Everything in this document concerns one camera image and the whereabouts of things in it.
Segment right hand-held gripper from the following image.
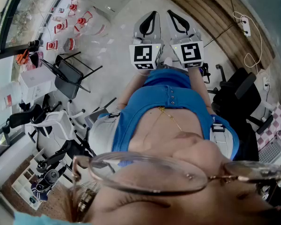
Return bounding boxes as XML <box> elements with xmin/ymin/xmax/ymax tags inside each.
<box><xmin>166</xmin><ymin>9</ymin><xmax>205</xmax><ymax>69</ymax></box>

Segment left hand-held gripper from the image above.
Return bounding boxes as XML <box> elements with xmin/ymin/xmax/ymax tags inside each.
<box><xmin>128</xmin><ymin>10</ymin><xmax>166</xmax><ymax>71</ymax></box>

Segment person's right forearm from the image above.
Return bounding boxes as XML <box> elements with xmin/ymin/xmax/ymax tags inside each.
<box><xmin>188</xmin><ymin>67</ymin><xmax>213</xmax><ymax>113</ymax></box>

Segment person's left forearm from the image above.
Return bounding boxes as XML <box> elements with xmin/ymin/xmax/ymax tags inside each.
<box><xmin>118</xmin><ymin>68</ymin><xmax>151</xmax><ymax>110</ymax></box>

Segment black handheld screen device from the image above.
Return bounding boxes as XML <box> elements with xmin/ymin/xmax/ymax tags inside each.
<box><xmin>200</xmin><ymin>63</ymin><xmax>212</xmax><ymax>84</ymax></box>

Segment person's blue top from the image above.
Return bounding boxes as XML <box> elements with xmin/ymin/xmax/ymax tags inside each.
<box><xmin>97</xmin><ymin>68</ymin><xmax>241</xmax><ymax>161</ymax></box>

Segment black office chair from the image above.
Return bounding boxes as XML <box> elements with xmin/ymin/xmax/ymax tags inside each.
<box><xmin>35</xmin><ymin>139</ymin><xmax>96</xmax><ymax>173</ymax></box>
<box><xmin>1</xmin><ymin>94</ymin><xmax>61</xmax><ymax>140</ymax></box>
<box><xmin>207</xmin><ymin>64</ymin><xmax>274</xmax><ymax>135</ymax></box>

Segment black folding chair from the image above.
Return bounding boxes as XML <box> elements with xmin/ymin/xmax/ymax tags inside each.
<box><xmin>40</xmin><ymin>51</ymin><xmax>104</xmax><ymax>100</ymax></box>

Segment small white power strip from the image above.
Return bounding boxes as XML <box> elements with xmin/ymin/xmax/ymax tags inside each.
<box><xmin>262</xmin><ymin>76</ymin><xmax>271</xmax><ymax>91</ymax></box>

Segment grey folding chair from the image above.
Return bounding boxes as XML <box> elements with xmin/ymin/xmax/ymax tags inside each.
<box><xmin>84</xmin><ymin>97</ymin><xmax>118</xmax><ymax>129</ymax></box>

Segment black cylinder flask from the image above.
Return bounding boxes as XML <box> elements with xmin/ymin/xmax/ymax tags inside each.
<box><xmin>28</xmin><ymin>39</ymin><xmax>44</xmax><ymax>48</ymax></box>

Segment white cardboard boxes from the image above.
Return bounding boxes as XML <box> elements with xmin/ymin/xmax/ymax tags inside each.
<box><xmin>18</xmin><ymin>66</ymin><xmax>59</xmax><ymax>104</ymax></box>

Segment white office chair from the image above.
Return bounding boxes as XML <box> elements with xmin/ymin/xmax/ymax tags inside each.
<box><xmin>25</xmin><ymin>99</ymin><xmax>87</xmax><ymax>150</ymax></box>

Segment orange tool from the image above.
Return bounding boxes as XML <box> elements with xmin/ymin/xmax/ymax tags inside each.
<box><xmin>15</xmin><ymin>49</ymin><xmax>30</xmax><ymax>66</ymax></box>

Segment pink checkered cloth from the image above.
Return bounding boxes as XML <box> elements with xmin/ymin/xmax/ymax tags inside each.
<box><xmin>255</xmin><ymin>101</ymin><xmax>281</xmax><ymax>152</ymax></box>

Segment gold rimmed glasses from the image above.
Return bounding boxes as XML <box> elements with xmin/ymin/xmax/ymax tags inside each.
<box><xmin>71</xmin><ymin>150</ymin><xmax>281</xmax><ymax>197</ymax></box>

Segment silver laptop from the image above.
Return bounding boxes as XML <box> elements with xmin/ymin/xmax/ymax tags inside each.
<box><xmin>257</xmin><ymin>135</ymin><xmax>281</xmax><ymax>165</ymax></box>

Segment clear red label bottle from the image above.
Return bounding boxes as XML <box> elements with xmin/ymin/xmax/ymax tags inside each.
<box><xmin>0</xmin><ymin>81</ymin><xmax>23</xmax><ymax>113</ymax></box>

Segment person's face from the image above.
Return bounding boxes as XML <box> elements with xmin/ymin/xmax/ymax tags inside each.
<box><xmin>84</xmin><ymin>131</ymin><xmax>281</xmax><ymax>225</ymax></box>

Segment black white equipment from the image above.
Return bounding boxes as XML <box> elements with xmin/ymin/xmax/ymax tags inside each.
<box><xmin>256</xmin><ymin>172</ymin><xmax>281</xmax><ymax>209</ymax></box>

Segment white shelf unit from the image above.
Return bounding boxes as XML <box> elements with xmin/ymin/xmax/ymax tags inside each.
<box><xmin>11</xmin><ymin>148</ymin><xmax>52</xmax><ymax>211</ymax></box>

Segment teal cloth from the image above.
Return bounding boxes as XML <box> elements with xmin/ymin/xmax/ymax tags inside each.
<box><xmin>13</xmin><ymin>211</ymin><xmax>87</xmax><ymax>225</ymax></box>

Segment black cable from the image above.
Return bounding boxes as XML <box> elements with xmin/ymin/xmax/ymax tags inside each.
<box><xmin>229</xmin><ymin>0</ymin><xmax>245</xmax><ymax>24</ymax></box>

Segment white cable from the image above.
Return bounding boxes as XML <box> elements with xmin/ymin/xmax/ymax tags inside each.
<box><xmin>232</xmin><ymin>11</ymin><xmax>264</xmax><ymax>69</ymax></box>

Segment gold chain necklace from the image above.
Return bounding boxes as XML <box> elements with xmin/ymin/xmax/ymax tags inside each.
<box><xmin>157</xmin><ymin>105</ymin><xmax>185</xmax><ymax>132</ymax></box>

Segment grey shoulder strap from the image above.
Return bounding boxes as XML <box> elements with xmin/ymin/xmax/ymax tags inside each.
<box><xmin>88</xmin><ymin>111</ymin><xmax>121</xmax><ymax>153</ymax></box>
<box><xmin>209</xmin><ymin>115</ymin><xmax>234</xmax><ymax>160</ymax></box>

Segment black window frame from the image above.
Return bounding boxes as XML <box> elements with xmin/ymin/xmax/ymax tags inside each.
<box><xmin>0</xmin><ymin>0</ymin><xmax>69</xmax><ymax>63</ymax></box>

